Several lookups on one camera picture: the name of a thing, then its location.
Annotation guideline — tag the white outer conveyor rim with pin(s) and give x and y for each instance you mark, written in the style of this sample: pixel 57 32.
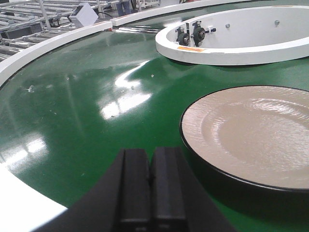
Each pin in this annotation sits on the white outer conveyor rim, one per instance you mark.
pixel 11 65

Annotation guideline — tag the metal roller rack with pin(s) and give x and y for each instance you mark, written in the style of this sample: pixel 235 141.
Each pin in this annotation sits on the metal roller rack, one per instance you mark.
pixel 24 23

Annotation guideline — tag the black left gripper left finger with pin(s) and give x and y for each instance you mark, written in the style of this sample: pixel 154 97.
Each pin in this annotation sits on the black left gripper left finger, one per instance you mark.
pixel 119 201

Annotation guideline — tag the beige plate with black rim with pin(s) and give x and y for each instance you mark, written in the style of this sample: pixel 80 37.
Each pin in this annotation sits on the beige plate with black rim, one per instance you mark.
pixel 251 147

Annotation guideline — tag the white control box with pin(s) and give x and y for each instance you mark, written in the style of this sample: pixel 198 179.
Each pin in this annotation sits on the white control box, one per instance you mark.
pixel 83 15

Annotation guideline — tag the green conveyor belt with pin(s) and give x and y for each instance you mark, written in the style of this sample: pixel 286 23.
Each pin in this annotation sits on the green conveyor belt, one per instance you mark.
pixel 64 117

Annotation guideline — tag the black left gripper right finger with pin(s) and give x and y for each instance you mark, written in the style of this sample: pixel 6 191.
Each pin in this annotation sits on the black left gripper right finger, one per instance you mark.
pixel 180 203

